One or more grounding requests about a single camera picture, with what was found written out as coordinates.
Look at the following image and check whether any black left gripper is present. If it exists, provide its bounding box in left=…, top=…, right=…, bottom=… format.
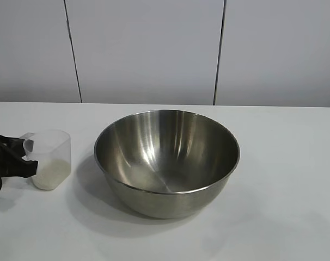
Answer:
left=0, top=127, right=39, bottom=181

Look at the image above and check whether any translucent plastic measuring cup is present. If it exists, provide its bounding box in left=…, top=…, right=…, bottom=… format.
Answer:
left=22, top=129, right=72, bottom=191

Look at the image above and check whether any white uncooked rice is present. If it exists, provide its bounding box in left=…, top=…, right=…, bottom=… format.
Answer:
left=31, top=159, right=72, bottom=190

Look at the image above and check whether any stainless steel mixing bowl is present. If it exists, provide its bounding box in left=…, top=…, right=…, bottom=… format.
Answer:
left=93, top=109, right=241, bottom=220

